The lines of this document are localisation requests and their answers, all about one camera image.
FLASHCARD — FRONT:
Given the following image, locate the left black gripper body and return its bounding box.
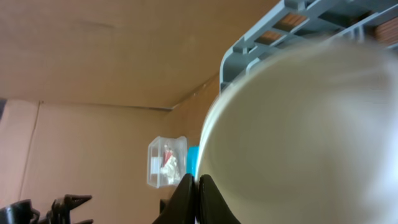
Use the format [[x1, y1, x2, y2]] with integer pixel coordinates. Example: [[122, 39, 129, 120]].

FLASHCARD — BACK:
[[0, 194, 94, 224]]

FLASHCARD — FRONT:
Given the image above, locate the pale green bowl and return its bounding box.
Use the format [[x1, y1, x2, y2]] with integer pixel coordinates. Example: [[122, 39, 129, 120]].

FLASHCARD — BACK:
[[197, 40, 397, 223]]

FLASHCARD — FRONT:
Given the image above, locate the clear plastic bin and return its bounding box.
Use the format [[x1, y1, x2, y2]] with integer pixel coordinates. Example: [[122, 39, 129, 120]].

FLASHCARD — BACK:
[[147, 136, 187, 189]]

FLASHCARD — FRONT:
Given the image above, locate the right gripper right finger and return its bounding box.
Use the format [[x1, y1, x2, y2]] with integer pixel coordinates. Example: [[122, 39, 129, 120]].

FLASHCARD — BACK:
[[198, 174, 240, 224]]

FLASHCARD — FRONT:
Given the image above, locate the red snack wrapper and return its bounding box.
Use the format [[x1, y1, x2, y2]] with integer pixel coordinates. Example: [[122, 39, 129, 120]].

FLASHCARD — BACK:
[[162, 144, 174, 167]]

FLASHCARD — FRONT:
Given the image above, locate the white napkin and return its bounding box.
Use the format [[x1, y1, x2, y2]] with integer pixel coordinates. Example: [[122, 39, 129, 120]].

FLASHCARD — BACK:
[[160, 156, 181, 185]]

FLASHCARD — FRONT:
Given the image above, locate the grey dishwasher rack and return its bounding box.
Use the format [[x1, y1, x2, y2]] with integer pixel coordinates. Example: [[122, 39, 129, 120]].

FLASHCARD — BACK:
[[220, 0, 397, 90]]

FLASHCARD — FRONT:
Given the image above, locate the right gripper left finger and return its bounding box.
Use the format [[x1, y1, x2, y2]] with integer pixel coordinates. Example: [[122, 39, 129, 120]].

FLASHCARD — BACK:
[[153, 174, 197, 224]]

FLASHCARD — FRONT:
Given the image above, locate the teal plastic serving tray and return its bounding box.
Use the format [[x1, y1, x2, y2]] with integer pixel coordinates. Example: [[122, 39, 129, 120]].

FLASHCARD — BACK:
[[186, 146, 199, 177]]

